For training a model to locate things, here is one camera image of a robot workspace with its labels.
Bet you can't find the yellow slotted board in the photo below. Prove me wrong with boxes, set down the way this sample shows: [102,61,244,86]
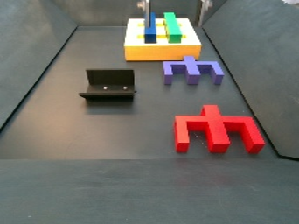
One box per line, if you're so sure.
[124,18,201,61]

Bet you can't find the purple three-legged block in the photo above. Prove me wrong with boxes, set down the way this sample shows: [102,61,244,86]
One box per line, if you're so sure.
[162,56,224,85]

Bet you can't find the green bar block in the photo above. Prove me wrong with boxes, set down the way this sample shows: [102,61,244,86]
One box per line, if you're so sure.
[162,12,182,44]

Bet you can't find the red three-legged block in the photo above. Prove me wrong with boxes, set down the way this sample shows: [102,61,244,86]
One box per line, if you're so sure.
[173,105,265,154]

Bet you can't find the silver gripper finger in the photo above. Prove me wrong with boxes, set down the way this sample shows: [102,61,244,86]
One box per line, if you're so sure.
[199,0,212,26]
[136,0,150,27]

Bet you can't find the blue bar block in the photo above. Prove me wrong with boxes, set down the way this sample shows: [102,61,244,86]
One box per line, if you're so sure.
[144,12,156,44]

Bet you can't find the black angle fixture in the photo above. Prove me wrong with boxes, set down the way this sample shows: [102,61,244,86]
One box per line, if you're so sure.
[78,68,136,101]

